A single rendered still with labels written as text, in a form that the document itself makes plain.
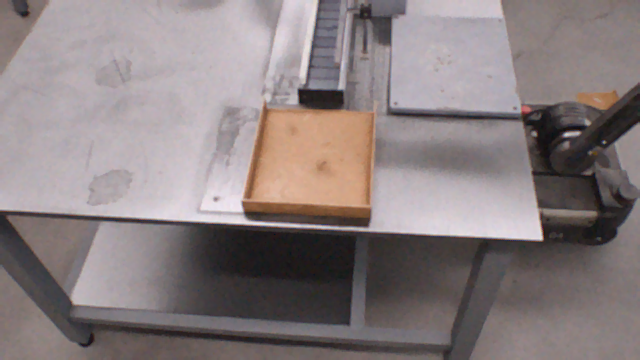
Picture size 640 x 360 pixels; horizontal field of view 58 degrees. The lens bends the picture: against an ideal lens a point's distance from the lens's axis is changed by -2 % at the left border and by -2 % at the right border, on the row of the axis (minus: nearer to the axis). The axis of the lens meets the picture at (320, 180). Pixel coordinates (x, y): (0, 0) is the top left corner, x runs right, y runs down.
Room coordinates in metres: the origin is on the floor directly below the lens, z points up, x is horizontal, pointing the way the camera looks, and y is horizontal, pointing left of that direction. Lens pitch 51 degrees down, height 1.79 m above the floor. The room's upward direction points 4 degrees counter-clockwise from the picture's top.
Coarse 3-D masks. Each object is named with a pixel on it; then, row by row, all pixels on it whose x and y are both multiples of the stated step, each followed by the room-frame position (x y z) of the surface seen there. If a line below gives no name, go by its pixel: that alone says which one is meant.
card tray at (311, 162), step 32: (256, 128) 0.90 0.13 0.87; (288, 128) 0.93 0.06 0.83; (320, 128) 0.92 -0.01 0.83; (352, 128) 0.92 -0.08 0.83; (256, 160) 0.84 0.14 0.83; (288, 160) 0.83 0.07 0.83; (320, 160) 0.83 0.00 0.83; (352, 160) 0.82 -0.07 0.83; (256, 192) 0.75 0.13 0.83; (288, 192) 0.75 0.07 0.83; (320, 192) 0.74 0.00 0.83; (352, 192) 0.74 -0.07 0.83
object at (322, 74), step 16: (320, 0) 1.36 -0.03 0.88; (336, 0) 1.35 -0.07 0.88; (320, 16) 1.28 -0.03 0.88; (336, 16) 1.28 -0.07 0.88; (320, 32) 1.22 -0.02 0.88; (336, 32) 1.21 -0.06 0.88; (320, 48) 1.15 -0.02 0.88; (320, 64) 1.09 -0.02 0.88; (320, 80) 1.04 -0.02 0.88; (336, 80) 1.03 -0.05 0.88
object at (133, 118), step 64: (64, 0) 1.52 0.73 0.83; (128, 0) 1.50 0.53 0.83; (192, 0) 1.47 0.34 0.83; (256, 0) 1.45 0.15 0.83; (448, 0) 1.40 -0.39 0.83; (64, 64) 1.22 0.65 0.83; (128, 64) 1.20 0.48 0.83; (192, 64) 1.19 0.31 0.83; (256, 64) 1.17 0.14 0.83; (384, 64) 1.14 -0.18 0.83; (0, 128) 1.00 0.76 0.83; (64, 128) 0.98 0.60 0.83; (128, 128) 0.97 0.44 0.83; (192, 128) 0.95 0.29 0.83; (384, 128) 0.92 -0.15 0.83; (448, 128) 0.90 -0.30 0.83; (512, 128) 0.89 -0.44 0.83; (0, 192) 0.80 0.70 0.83; (64, 192) 0.79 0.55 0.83; (128, 192) 0.78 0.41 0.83; (192, 192) 0.77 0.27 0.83; (384, 192) 0.73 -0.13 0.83; (448, 192) 0.72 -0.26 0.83; (512, 192) 0.71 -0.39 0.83
